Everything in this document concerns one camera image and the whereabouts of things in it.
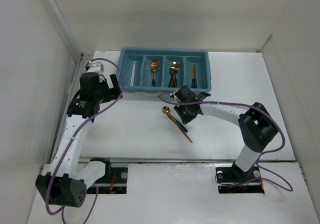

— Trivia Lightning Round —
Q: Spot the rose gold fork green handle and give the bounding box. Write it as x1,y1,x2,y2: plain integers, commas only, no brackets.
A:
172,73,178,88

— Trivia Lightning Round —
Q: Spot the gold knife green handle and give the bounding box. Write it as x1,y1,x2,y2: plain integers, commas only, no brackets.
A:
191,64,197,89
191,71,197,89

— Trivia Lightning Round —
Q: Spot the rose gold fork all metal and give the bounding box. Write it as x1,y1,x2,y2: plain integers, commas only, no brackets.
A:
169,66,176,88

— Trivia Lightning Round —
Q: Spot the gold spoon green handle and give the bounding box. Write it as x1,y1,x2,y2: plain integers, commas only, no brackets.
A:
151,68,158,87

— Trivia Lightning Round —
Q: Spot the copper slotted spoon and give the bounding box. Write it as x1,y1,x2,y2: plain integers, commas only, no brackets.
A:
150,60,159,72

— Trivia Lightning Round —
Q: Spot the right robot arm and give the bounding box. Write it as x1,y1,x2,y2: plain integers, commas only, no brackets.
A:
170,85,278,184

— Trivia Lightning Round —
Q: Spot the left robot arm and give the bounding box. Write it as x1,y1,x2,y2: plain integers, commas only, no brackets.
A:
35,72,122,208

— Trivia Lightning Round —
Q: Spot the blue plastic cutlery tray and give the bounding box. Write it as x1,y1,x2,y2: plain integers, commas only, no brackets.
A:
116,47,212,93

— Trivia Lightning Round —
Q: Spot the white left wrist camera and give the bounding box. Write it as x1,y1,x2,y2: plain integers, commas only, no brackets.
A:
84,61,104,78

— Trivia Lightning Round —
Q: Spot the aluminium rail left side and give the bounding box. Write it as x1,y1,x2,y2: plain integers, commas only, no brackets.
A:
46,52,94,164

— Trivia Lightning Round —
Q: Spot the aluminium rail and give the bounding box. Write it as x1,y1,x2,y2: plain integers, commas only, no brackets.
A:
109,157,236,164
46,52,94,164

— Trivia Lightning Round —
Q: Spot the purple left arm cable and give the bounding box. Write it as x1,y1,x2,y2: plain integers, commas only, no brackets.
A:
46,58,125,224

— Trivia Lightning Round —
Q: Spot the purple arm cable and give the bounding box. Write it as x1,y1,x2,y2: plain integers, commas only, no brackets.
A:
158,91,294,192
46,58,125,224

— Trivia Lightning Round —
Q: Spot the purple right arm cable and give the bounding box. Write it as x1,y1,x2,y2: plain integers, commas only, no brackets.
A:
158,91,294,192

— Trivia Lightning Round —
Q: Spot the aluminium rail front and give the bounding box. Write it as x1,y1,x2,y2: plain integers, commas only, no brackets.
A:
109,157,236,164

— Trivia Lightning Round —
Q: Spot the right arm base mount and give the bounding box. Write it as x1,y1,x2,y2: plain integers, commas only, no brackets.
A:
215,166,265,194

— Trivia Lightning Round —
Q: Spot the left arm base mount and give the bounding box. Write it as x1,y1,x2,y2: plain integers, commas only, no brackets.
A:
90,157,128,195

